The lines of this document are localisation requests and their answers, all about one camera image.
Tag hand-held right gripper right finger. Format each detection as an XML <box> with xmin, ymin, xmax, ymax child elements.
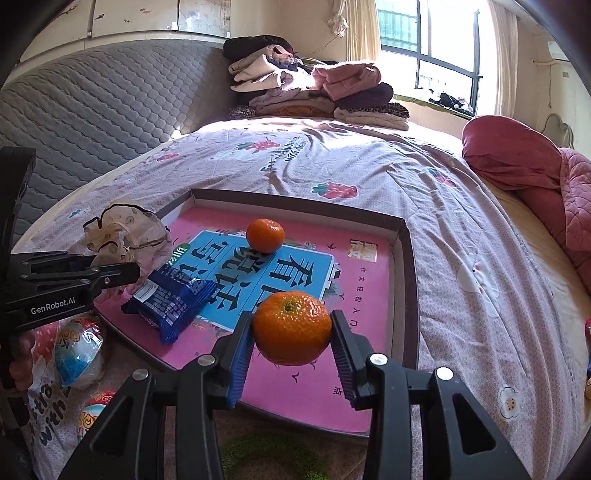
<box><xmin>330</xmin><ymin>309</ymin><xmax>532</xmax><ymax>480</ymax></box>

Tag white wardrobe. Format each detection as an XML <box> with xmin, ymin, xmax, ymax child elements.
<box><xmin>18</xmin><ymin>0</ymin><xmax>232</xmax><ymax>70</ymax></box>

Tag dark clothes on windowsill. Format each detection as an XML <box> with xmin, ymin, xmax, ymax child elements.
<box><xmin>429</xmin><ymin>92</ymin><xmax>474</xmax><ymax>114</ymax></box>

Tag shallow brown cardboard box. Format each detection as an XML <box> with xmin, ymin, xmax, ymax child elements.
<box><xmin>95</xmin><ymin>188</ymin><xmax>420</xmax><ymax>437</ymax></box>

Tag dark framed window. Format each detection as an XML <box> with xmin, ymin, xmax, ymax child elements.
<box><xmin>376</xmin><ymin>0</ymin><xmax>483</xmax><ymax>90</ymax></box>

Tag green fuzzy hair scrunchie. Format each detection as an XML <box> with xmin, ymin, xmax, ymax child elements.
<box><xmin>222</xmin><ymin>434</ymin><xmax>326</xmax><ymax>480</ymax></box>

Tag blue snack packet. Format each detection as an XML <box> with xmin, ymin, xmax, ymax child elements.
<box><xmin>121</xmin><ymin>264</ymin><xmax>218</xmax><ymax>344</ymax></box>

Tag beige spotted hair scrunchie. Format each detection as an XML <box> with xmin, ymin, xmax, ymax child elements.
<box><xmin>83</xmin><ymin>198</ymin><xmax>172</xmax><ymax>296</ymax></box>

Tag pink and blue book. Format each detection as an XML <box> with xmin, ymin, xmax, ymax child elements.
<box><xmin>99</xmin><ymin>207</ymin><xmax>393</xmax><ymax>432</ymax></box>

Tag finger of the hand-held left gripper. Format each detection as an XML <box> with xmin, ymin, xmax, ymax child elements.
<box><xmin>27</xmin><ymin>261</ymin><xmax>142</xmax><ymax>302</ymax></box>
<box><xmin>11</xmin><ymin>250</ymin><xmax>96</xmax><ymax>276</ymax></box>

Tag white wire heart frame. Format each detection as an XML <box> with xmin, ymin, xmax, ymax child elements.
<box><xmin>545</xmin><ymin>113</ymin><xmax>575</xmax><ymax>148</ymax></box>

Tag blue surprise egg toy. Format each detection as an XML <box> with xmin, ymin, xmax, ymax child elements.
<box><xmin>53</xmin><ymin>318</ymin><xmax>105</xmax><ymax>388</ymax></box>

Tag person's left hand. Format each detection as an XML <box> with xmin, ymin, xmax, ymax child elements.
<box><xmin>9</xmin><ymin>333</ymin><xmax>36</xmax><ymax>391</ymax></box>

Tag red-topped surprise egg toy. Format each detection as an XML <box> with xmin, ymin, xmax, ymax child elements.
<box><xmin>76</xmin><ymin>390</ymin><xmax>118</xmax><ymax>444</ymax></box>

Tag orange mandarin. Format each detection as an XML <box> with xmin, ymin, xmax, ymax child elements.
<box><xmin>246</xmin><ymin>218</ymin><xmax>286</xmax><ymax>254</ymax></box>
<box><xmin>252</xmin><ymin>291</ymin><xmax>333</xmax><ymax>366</ymax></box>

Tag beige curtain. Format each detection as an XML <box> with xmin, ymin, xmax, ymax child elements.
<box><xmin>489</xmin><ymin>0</ymin><xmax>520</xmax><ymax>118</ymax></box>
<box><xmin>344</xmin><ymin>0</ymin><xmax>382</xmax><ymax>68</ymax></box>

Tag pile of folded clothes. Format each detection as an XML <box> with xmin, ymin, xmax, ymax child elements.
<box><xmin>224</xmin><ymin>34</ymin><xmax>411</xmax><ymax>132</ymax></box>

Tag strawberry printed bedsheet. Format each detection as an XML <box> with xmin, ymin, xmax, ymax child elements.
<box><xmin>9</xmin><ymin>115</ymin><xmax>591</xmax><ymax>480</ymax></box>

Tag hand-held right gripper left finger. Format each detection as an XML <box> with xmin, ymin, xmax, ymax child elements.
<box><xmin>60</xmin><ymin>311</ymin><xmax>257</xmax><ymax>480</ymax></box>

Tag grey quilted headboard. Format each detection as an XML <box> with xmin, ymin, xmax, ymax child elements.
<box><xmin>0</xmin><ymin>39</ymin><xmax>232</xmax><ymax>232</ymax></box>

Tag pink quilted blanket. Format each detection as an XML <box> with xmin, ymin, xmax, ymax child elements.
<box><xmin>462</xmin><ymin>115</ymin><xmax>591</xmax><ymax>266</ymax></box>

